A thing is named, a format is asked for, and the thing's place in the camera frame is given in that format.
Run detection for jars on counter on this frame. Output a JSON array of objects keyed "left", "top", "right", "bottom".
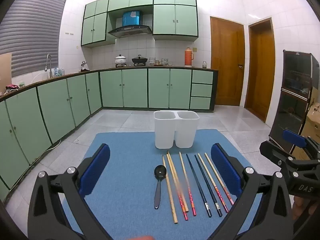
[{"left": 149, "top": 57, "right": 174, "bottom": 67}]

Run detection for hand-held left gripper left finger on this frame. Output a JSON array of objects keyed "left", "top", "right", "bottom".
[{"left": 27, "top": 143, "right": 113, "bottom": 240}]

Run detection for white floor cable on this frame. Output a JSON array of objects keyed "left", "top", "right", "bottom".
[{"left": 30, "top": 137, "right": 62, "bottom": 166}]

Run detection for black wok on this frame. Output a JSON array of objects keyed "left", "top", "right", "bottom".
[{"left": 132, "top": 54, "right": 148, "bottom": 67}]

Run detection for closed wooden door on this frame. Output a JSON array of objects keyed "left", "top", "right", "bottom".
[{"left": 210, "top": 16, "right": 245, "bottom": 106}]

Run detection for white cooking pot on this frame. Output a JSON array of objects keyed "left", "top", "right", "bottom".
[{"left": 115, "top": 54, "right": 128, "bottom": 67}]

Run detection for plain wooden chopstick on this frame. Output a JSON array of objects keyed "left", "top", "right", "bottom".
[{"left": 162, "top": 155, "right": 178, "bottom": 224}]

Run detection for green base cabinet with drawers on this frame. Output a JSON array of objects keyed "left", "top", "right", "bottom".
[{"left": 99, "top": 67, "right": 219, "bottom": 112}]

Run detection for red-ended wooden chopstick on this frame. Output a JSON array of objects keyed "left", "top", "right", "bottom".
[
  {"left": 167, "top": 151, "right": 189, "bottom": 213},
  {"left": 179, "top": 152, "right": 197, "bottom": 216},
  {"left": 204, "top": 152, "right": 234, "bottom": 205},
  {"left": 166, "top": 154, "right": 188, "bottom": 221},
  {"left": 197, "top": 153, "right": 229, "bottom": 213}
]

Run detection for wooden door in frame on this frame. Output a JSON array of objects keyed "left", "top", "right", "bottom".
[{"left": 244, "top": 17, "right": 276, "bottom": 123}]

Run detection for grey window blind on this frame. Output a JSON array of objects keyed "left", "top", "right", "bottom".
[{"left": 0, "top": 0, "right": 67, "bottom": 78}]

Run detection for white two-compartment utensil holder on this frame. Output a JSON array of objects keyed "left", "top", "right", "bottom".
[{"left": 154, "top": 110, "right": 200, "bottom": 149}]

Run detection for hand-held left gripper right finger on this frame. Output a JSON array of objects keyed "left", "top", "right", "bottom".
[{"left": 209, "top": 143, "right": 293, "bottom": 240}]

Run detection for blue and black range hood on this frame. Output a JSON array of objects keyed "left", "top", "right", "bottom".
[{"left": 108, "top": 10, "right": 152, "bottom": 39}]

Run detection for cardboard box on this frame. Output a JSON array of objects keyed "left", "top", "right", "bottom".
[{"left": 292, "top": 87, "right": 320, "bottom": 160}]

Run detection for chrome sink faucet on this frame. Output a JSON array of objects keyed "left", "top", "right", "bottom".
[{"left": 44, "top": 54, "right": 53, "bottom": 78}]

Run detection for blue mat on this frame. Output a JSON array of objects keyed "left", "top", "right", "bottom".
[{"left": 61, "top": 129, "right": 265, "bottom": 240}]

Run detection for black glass-front cabinet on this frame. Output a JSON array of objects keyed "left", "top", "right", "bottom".
[{"left": 269, "top": 50, "right": 320, "bottom": 153}]

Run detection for orange thermos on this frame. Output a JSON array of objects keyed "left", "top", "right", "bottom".
[{"left": 184, "top": 47, "right": 195, "bottom": 67}]

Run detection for person's right hand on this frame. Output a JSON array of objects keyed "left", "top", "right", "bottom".
[{"left": 292, "top": 194, "right": 320, "bottom": 222}]

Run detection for cardboard sheet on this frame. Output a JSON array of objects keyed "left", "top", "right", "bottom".
[{"left": 0, "top": 53, "right": 12, "bottom": 94}]

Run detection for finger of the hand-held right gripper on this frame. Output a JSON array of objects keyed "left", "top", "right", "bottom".
[
  {"left": 259, "top": 141, "right": 294, "bottom": 167},
  {"left": 283, "top": 129, "right": 320, "bottom": 157}
]

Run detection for green base cabinet run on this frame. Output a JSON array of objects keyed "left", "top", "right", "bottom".
[{"left": 0, "top": 72, "right": 102, "bottom": 203}]

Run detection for black spoon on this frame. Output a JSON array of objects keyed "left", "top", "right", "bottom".
[{"left": 154, "top": 165, "right": 167, "bottom": 210}]

